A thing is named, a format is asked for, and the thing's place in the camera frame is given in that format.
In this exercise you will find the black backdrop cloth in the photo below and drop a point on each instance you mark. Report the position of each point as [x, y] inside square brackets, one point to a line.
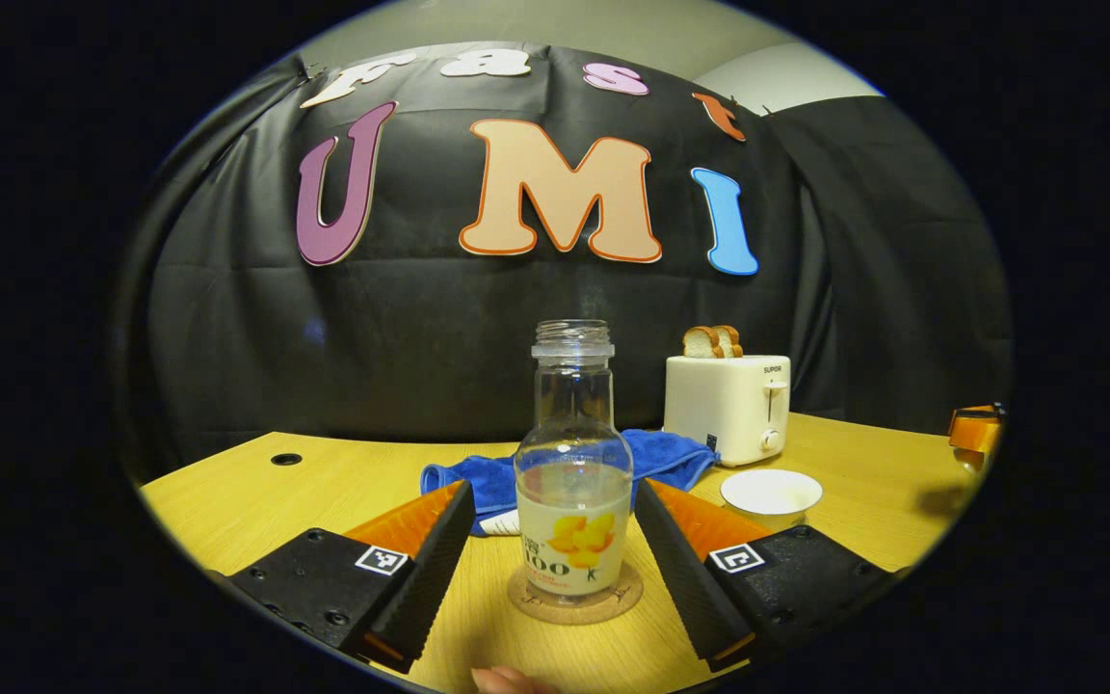
[324, 337]

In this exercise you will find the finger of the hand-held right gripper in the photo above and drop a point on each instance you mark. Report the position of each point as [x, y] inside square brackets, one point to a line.
[977, 432]

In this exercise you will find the toast bread slice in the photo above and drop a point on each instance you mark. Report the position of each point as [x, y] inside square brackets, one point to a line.
[732, 340]
[700, 344]

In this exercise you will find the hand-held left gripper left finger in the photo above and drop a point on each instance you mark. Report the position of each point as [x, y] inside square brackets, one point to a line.
[435, 559]

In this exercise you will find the white toaster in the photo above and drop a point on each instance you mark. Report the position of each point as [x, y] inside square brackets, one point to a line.
[724, 405]

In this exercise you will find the clear water bottle yellow label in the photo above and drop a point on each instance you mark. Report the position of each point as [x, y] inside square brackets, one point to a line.
[572, 501]

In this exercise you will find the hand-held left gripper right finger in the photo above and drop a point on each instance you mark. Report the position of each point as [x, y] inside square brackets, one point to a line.
[675, 564]

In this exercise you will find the blue towel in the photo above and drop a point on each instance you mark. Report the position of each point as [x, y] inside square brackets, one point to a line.
[478, 482]

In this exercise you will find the round cork coaster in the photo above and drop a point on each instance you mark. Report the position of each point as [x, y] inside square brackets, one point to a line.
[574, 613]

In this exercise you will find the cream ceramic teacup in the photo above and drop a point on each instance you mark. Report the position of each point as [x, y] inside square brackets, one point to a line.
[772, 492]

